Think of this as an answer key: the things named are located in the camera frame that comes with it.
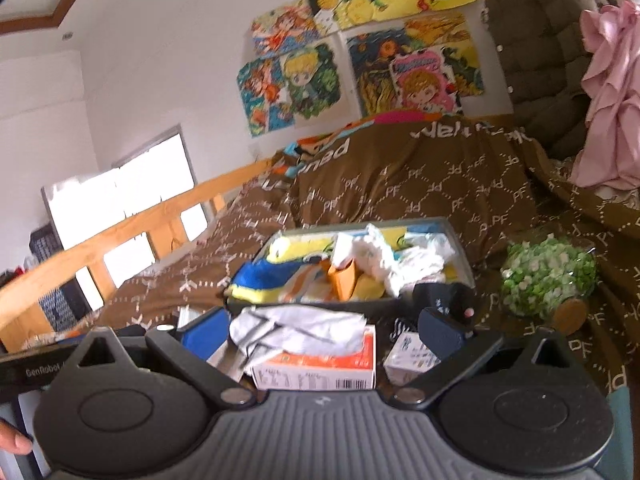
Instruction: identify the white plush toy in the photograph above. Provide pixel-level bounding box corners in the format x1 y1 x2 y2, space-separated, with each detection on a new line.
330 223 456 297

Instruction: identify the person's hand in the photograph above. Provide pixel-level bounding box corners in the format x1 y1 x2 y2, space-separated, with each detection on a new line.
0 419 32 455

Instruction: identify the brown PF patterned duvet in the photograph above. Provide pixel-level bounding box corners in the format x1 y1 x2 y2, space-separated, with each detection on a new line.
96 118 639 391

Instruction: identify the pink cloth garment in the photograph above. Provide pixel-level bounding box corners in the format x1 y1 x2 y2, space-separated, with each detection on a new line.
570 0 639 191

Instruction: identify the blonde boy green poster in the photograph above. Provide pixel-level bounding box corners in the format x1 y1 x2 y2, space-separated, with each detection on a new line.
280 41 342 120

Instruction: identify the orange cloth pouch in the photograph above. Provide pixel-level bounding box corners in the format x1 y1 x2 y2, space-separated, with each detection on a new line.
328 259 360 301

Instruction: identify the wooden bed rail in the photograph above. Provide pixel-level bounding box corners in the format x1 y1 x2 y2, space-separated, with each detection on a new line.
1 159 271 352

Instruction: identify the bag of green paper stars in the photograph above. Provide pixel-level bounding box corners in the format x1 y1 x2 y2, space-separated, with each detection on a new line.
500 234 597 318

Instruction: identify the dark sunflower painting poster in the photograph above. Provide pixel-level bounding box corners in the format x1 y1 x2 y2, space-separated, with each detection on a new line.
347 11 485 116

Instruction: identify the orange white tissue box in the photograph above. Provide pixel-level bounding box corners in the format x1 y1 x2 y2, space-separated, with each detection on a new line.
250 325 376 391

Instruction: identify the orange hair mermaid poster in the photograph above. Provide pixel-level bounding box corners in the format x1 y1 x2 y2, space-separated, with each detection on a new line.
236 58 294 138

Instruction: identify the small white printed pack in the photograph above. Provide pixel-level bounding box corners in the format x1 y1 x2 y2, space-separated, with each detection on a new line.
383 332 440 386

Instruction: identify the pink anime girl poster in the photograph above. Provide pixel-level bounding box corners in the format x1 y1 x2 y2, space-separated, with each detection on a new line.
390 48 462 114

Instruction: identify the olive green quilted jacket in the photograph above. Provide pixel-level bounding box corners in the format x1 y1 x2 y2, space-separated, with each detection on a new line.
485 0 620 159

